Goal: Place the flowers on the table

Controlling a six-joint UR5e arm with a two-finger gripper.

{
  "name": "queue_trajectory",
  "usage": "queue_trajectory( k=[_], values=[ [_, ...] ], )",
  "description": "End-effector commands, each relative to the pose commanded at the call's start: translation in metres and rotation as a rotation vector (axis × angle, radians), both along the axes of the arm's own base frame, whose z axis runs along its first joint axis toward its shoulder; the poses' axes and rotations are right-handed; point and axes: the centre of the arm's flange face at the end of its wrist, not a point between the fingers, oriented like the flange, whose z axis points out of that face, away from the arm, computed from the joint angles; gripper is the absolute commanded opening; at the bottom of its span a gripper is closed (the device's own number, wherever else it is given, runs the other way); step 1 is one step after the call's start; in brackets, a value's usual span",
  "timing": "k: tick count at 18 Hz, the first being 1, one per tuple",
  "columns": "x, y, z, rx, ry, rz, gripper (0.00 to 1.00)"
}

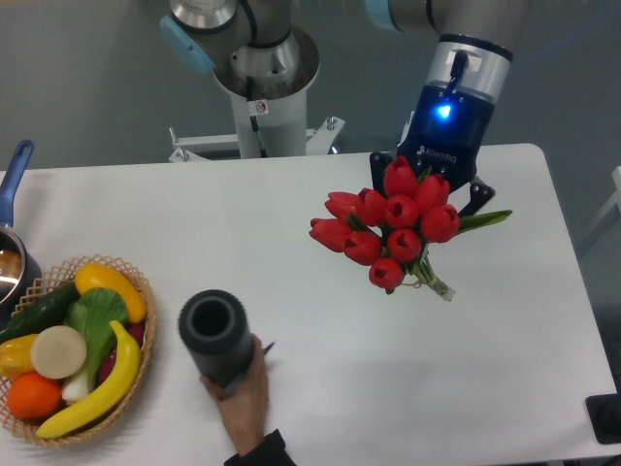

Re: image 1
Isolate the yellow bell pepper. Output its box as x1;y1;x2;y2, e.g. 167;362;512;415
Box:
0;334;38;380

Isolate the dark grey ribbed cylinder vase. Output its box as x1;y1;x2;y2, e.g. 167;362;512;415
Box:
178;289;254;388

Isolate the blue handled saucepan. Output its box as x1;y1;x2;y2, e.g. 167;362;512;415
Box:
1;140;42;329

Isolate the red tulip bouquet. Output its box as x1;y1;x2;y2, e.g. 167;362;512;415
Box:
310;155;511;302

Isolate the person's hand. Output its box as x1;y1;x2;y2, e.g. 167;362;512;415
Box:
200;334;269;457

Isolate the yellow banana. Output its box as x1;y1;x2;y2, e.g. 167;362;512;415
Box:
36;320;141;440

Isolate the black pen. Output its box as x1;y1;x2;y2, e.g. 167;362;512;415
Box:
218;342;275;401

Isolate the woven wicker basket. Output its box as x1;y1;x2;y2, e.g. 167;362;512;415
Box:
1;254;156;448

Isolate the green cucumber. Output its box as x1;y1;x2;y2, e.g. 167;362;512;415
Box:
1;282;81;343

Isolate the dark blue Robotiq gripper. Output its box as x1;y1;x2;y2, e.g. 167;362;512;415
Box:
369;34;513;216

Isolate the green bok choy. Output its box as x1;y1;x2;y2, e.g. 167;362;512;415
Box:
62;288;128;404

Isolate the beige round disc slice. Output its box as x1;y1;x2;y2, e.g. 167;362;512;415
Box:
30;325;86;380

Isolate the black sleeve forearm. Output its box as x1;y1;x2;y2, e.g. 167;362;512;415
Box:
223;429;296;466

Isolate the black device at table edge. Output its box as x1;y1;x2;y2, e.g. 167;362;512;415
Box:
585;393;620;445

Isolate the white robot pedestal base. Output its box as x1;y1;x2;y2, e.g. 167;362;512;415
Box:
169;88;345;162

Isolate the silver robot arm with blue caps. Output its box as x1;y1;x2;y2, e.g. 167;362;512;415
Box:
143;1;620;229

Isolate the orange fruit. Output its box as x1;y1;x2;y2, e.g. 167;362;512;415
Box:
7;372;61;419

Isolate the dark red vegetable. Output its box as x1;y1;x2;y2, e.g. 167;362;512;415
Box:
97;322;145;385

